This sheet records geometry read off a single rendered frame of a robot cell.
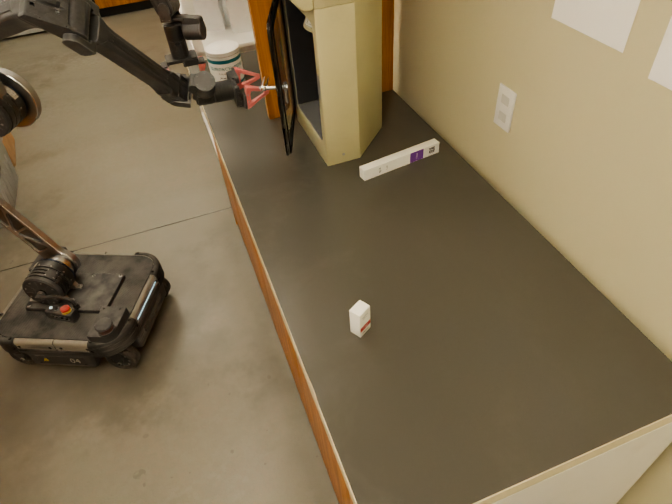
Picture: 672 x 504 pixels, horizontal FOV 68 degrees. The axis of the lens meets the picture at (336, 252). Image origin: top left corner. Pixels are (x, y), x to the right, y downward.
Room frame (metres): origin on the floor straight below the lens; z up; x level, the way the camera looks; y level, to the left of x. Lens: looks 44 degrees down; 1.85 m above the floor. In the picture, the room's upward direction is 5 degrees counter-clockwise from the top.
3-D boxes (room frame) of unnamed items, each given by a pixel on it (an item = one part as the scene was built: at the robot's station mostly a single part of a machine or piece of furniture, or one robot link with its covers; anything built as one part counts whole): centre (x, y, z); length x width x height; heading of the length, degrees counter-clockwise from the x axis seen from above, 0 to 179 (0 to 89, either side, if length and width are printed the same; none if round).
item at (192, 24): (1.67, 0.41, 1.30); 0.11 x 0.09 x 0.12; 81
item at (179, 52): (1.67, 0.45, 1.21); 0.10 x 0.07 x 0.07; 107
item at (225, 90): (1.40, 0.28, 1.18); 0.10 x 0.07 x 0.07; 19
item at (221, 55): (1.97, 0.37, 1.02); 0.13 x 0.13 x 0.15
